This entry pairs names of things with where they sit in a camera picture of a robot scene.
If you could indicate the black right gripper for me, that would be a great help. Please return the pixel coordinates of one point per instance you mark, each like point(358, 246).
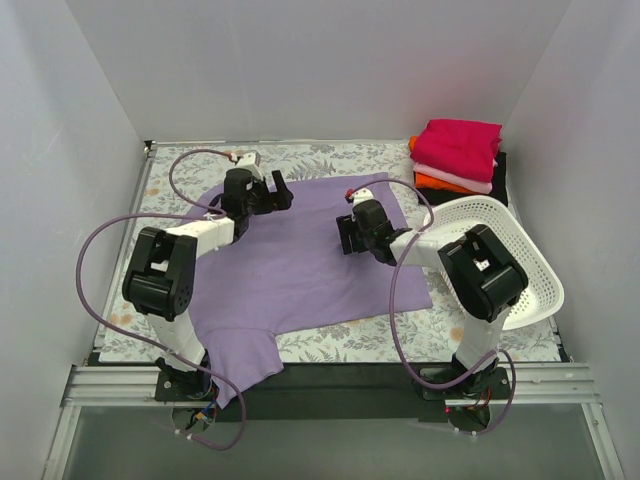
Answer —
point(351, 236)

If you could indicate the pink folded t shirt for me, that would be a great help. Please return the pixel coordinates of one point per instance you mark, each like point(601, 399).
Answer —
point(474, 177)

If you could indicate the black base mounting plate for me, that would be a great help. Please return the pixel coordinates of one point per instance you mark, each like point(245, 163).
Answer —
point(350, 391)

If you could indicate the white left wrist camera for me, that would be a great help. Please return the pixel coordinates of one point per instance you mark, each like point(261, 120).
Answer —
point(249, 160)

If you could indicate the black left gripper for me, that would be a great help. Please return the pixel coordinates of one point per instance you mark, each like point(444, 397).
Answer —
point(267, 195)

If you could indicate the white perforated plastic basket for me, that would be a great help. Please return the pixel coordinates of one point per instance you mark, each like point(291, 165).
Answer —
point(544, 295)

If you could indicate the orange folded t shirt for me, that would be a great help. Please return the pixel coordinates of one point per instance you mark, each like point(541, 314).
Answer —
point(428, 176)

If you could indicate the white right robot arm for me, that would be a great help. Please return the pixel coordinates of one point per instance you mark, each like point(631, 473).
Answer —
point(485, 277)

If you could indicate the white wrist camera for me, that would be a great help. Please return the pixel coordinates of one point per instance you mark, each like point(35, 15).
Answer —
point(249, 160)
point(355, 197)

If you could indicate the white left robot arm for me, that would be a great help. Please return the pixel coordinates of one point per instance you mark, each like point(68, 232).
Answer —
point(159, 281)

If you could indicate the magenta folded t shirt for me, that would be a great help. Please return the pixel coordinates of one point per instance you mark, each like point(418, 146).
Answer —
point(463, 148)

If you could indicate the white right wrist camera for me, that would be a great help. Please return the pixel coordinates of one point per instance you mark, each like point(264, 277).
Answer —
point(355, 197)

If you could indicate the black folded t shirt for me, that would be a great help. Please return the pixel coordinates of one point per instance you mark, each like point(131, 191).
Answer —
point(437, 197)

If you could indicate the purple t shirt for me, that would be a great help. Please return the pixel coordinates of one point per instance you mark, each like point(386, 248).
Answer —
point(288, 273)

